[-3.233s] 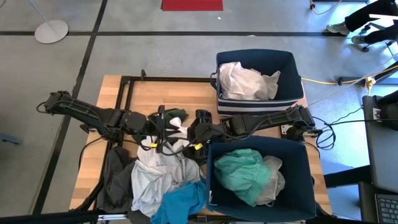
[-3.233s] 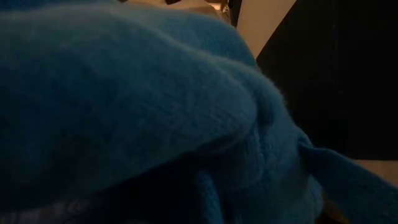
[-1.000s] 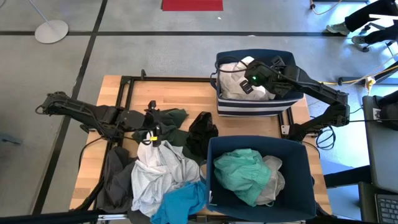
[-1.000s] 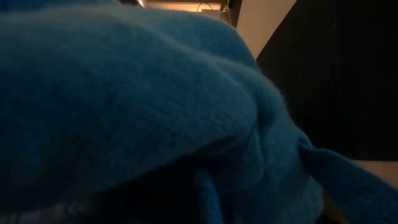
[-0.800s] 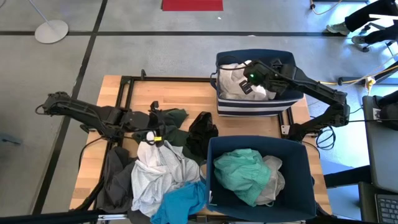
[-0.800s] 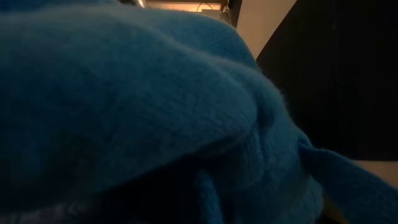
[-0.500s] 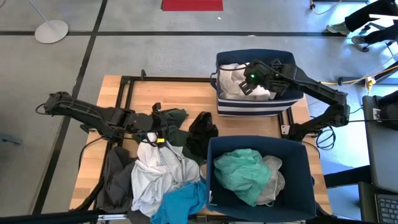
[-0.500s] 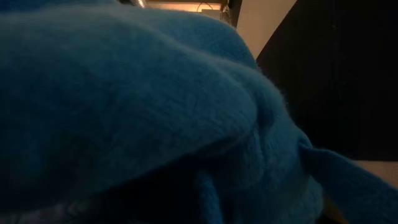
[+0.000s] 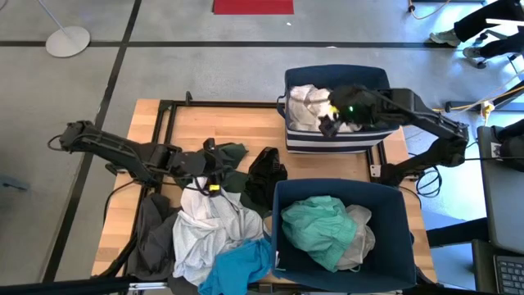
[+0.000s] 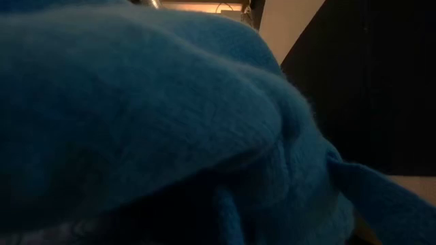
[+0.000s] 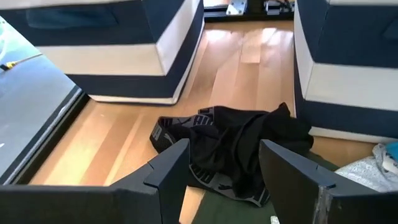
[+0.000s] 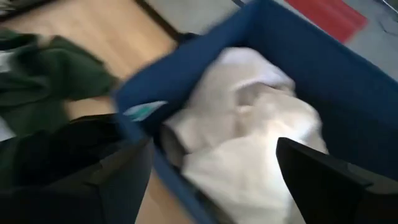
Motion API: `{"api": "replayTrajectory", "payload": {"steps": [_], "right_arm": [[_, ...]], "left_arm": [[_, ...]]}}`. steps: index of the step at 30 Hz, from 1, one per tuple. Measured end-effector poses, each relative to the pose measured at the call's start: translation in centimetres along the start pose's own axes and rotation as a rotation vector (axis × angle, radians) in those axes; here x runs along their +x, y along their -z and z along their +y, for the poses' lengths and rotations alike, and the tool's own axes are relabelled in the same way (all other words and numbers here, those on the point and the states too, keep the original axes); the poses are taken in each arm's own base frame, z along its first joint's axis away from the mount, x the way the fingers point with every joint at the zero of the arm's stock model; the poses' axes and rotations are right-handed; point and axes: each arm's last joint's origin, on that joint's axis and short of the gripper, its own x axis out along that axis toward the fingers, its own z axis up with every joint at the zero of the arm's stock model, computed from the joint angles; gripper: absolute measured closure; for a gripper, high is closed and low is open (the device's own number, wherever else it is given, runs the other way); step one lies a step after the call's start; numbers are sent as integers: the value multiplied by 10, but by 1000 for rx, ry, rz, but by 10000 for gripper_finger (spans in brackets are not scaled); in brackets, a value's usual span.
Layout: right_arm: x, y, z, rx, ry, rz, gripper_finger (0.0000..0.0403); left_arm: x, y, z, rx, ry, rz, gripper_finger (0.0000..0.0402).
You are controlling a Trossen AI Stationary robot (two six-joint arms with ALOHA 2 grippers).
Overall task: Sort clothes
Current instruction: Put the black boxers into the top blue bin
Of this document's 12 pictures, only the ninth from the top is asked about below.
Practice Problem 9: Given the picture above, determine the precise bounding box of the cream floor cable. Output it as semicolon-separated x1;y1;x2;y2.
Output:
408;0;451;20

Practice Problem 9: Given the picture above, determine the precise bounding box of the coiled black cable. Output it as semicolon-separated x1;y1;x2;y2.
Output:
407;152;443;199

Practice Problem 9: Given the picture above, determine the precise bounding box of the grey desk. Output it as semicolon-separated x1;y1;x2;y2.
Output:
477;125;524;255

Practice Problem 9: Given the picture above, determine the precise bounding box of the person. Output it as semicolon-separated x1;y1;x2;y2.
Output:
428;0;524;61

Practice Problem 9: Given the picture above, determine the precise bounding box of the round grey stand base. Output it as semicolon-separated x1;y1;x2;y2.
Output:
44;25;92;58

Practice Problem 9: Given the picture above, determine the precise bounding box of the red floor mat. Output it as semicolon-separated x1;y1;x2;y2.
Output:
212;0;295;16

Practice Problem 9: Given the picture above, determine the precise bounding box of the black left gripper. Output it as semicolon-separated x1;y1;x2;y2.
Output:
165;138;229;193

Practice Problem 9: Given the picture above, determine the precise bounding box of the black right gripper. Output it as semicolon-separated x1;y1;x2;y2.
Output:
318;84;372;138

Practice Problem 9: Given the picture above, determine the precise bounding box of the black garment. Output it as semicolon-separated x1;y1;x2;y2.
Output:
244;146;289;210

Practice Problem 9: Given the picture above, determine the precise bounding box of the teal blue garment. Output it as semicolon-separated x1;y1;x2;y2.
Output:
197;237;273;295

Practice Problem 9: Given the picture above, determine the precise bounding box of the black desk foot bar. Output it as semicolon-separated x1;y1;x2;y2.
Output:
445;79;524;112
425;216;490;248

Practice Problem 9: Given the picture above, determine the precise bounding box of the sheer white garment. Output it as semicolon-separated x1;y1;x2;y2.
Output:
335;203;377;271

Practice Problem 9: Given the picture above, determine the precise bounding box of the mint green garment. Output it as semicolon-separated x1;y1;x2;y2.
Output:
280;195;359;274

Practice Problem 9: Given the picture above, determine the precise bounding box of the white power plug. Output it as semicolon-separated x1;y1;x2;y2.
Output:
481;100;495;124

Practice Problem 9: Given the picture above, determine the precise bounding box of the light grey speckled garment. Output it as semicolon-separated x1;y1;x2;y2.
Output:
171;176;265;287

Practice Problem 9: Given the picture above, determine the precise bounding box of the plain navy fabric bin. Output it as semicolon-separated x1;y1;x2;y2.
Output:
269;178;418;294

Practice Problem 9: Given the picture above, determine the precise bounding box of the dark green polo shirt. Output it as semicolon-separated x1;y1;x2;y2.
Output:
174;142;271;218

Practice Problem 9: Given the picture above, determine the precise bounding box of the yellow floor cable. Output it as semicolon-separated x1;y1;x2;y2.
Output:
431;84;524;114

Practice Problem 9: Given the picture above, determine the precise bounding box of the white shirt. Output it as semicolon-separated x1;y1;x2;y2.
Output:
287;84;364;134

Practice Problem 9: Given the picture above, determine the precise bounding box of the dark grey garment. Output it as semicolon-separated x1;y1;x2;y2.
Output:
124;192;181;282

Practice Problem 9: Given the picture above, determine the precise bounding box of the silver aluminium extrusion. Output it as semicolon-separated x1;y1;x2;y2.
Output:
127;281;169;293

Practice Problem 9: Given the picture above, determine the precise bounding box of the thin grey stand pole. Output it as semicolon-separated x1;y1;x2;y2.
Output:
36;0;69;36

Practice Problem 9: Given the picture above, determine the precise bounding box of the dark laptop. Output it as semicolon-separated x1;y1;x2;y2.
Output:
471;239;524;295

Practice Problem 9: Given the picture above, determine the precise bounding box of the black bag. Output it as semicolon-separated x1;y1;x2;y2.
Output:
493;122;524;171

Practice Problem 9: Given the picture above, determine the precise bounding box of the office chair base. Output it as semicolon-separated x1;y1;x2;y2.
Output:
466;30;524;75

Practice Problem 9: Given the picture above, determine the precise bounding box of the navy white striped fabric bin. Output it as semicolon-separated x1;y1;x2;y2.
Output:
276;64;401;156

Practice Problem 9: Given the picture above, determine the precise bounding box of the person's grey shoe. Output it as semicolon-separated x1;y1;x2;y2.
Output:
462;45;484;60
428;28;463;47

